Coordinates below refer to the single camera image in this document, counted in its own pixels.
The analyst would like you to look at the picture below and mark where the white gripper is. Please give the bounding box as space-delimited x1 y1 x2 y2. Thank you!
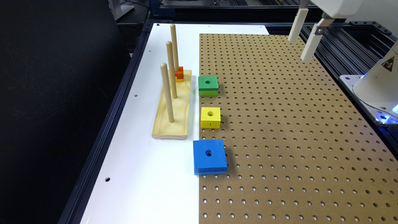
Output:
288 0 363 62

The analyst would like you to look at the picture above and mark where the yellow wooden block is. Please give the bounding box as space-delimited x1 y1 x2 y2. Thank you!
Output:
200 107 221 129

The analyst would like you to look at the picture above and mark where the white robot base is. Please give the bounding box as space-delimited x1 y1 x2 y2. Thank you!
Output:
353 42 397 116

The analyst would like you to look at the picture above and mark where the green wooden block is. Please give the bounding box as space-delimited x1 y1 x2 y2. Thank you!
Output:
198 76 219 96

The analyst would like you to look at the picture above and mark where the orange wooden block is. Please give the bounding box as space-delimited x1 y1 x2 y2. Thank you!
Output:
175 67 184 79

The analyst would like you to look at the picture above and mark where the blue wooden block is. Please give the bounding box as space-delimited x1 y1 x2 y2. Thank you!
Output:
193 139 228 175

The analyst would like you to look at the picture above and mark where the metal robot mounting plate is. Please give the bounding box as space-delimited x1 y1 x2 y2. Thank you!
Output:
338 73 398 127

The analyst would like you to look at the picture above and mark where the brown pegboard sheet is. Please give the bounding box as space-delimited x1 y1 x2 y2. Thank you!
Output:
199 34 397 223

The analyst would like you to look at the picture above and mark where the rear wooden peg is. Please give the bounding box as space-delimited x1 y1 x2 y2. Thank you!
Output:
170 24 180 72

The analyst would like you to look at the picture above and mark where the wooden peg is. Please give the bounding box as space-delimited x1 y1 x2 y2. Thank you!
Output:
166 41 177 99
160 63 174 123
170 24 180 72

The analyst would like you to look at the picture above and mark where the middle wooden peg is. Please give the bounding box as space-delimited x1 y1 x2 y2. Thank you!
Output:
166 41 177 99

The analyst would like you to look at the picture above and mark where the front wooden peg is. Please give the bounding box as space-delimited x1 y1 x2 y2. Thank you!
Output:
160 63 174 123

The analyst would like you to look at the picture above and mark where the wooden peg base board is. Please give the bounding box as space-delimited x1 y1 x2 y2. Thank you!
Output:
152 70 192 140

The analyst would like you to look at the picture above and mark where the black aluminium table frame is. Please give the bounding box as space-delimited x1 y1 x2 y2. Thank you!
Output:
58 19 172 224

